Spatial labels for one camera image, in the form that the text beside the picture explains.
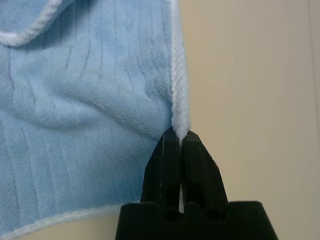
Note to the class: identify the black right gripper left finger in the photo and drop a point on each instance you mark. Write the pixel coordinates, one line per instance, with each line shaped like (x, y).
(162, 170)

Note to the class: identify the light blue towel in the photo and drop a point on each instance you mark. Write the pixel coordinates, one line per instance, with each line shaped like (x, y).
(75, 112)

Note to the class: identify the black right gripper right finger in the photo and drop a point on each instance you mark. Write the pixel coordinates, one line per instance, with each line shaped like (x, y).
(200, 172)

